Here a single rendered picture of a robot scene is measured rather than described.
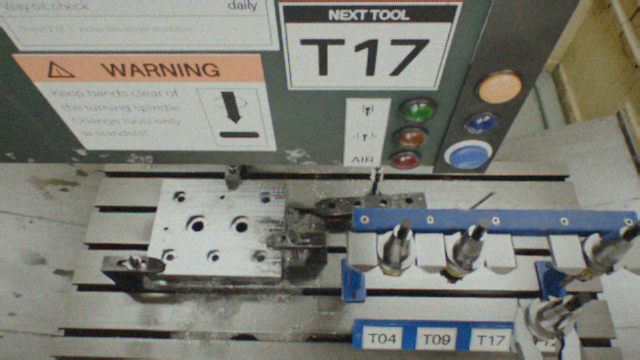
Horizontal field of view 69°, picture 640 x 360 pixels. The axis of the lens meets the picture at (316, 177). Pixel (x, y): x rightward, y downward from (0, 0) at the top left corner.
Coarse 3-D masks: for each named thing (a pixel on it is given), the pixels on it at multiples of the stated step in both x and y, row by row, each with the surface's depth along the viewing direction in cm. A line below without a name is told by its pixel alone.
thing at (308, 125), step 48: (288, 0) 25; (336, 0) 25; (384, 0) 25; (432, 0) 25; (480, 0) 25; (0, 48) 29; (0, 96) 33; (288, 96) 32; (336, 96) 32; (384, 96) 32; (432, 96) 32; (0, 144) 38; (48, 144) 38; (288, 144) 37; (336, 144) 37; (384, 144) 37; (432, 144) 37
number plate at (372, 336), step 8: (368, 328) 96; (376, 328) 96; (384, 328) 96; (392, 328) 95; (400, 328) 95; (368, 336) 96; (376, 336) 96; (384, 336) 96; (392, 336) 96; (400, 336) 96; (368, 344) 97; (376, 344) 97; (384, 344) 97; (392, 344) 97; (400, 344) 97
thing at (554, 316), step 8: (568, 296) 64; (544, 304) 69; (552, 304) 66; (560, 304) 64; (536, 312) 70; (544, 312) 68; (552, 312) 66; (560, 312) 65; (568, 312) 63; (576, 312) 63; (544, 320) 68; (552, 320) 67; (560, 320) 65; (568, 320) 65; (544, 328) 69; (552, 328) 68; (560, 328) 67
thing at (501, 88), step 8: (488, 80) 30; (496, 80) 29; (504, 80) 29; (512, 80) 29; (480, 88) 30; (488, 88) 30; (496, 88) 30; (504, 88) 30; (512, 88) 30; (488, 96) 30; (496, 96) 30; (504, 96) 30; (512, 96) 30
